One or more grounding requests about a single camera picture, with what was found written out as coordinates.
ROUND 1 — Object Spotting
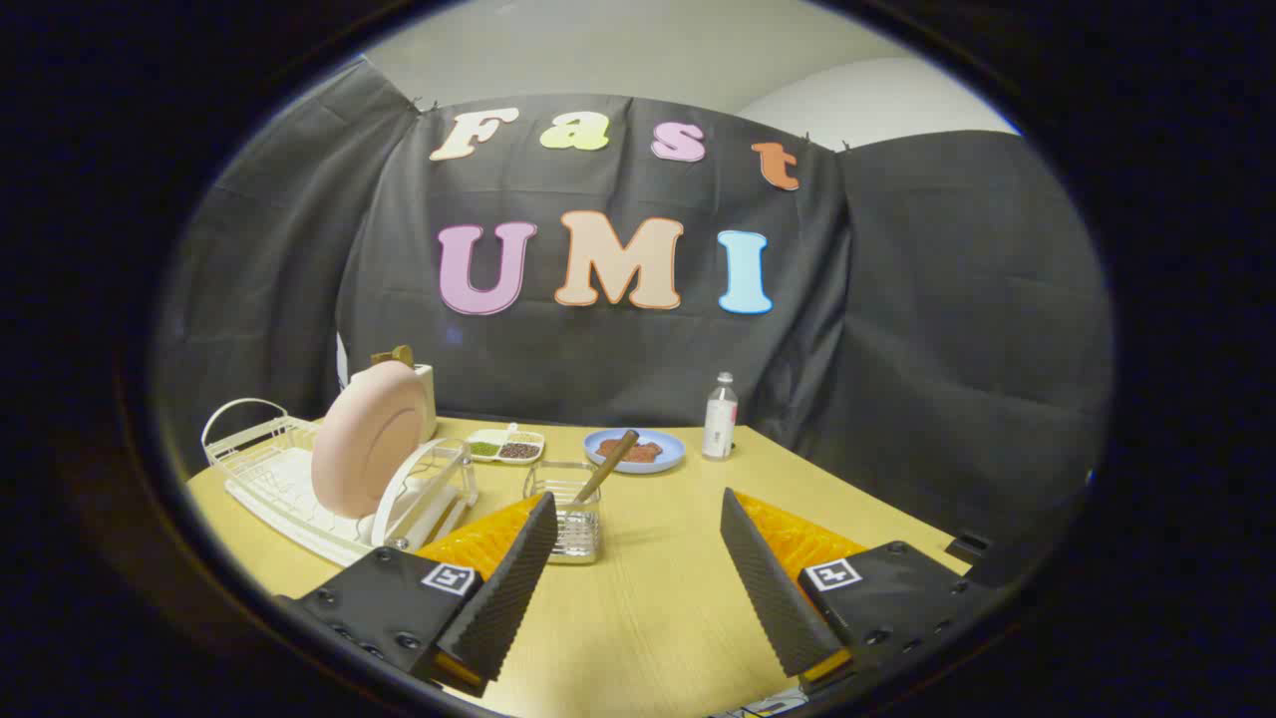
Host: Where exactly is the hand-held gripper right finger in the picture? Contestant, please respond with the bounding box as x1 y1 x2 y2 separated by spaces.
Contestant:
720 488 998 697

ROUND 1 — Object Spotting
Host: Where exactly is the white divided snack tray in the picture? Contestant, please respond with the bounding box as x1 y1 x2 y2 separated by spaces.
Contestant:
466 423 546 466

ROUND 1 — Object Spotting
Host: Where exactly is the white dish rack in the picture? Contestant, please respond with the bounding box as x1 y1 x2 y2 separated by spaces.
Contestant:
201 398 479 567

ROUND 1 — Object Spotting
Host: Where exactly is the blue plate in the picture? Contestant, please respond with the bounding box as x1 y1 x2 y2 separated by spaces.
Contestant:
584 428 687 475

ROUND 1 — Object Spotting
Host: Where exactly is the wooden spoon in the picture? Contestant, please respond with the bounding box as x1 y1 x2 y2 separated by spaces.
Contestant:
570 430 640 506

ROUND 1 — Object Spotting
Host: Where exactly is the clear plastic bottle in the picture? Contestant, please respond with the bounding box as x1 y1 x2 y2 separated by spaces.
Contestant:
702 372 740 462

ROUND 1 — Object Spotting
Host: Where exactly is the clear wire basket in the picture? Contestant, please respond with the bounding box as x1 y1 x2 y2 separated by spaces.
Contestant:
523 461 602 565

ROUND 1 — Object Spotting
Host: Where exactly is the pink plate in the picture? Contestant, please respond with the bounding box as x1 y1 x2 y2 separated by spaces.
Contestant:
311 361 430 520

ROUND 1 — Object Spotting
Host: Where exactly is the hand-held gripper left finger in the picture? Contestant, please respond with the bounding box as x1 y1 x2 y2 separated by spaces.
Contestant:
274 491 560 698

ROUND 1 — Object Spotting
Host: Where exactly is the brown food piece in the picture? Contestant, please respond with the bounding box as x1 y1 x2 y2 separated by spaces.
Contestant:
596 438 664 465

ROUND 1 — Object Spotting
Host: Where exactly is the black backdrop cloth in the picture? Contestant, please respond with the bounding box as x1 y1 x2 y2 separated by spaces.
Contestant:
155 58 1116 559

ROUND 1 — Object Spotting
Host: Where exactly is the white utensil holder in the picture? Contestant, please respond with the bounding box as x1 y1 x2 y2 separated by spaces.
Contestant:
371 345 439 442

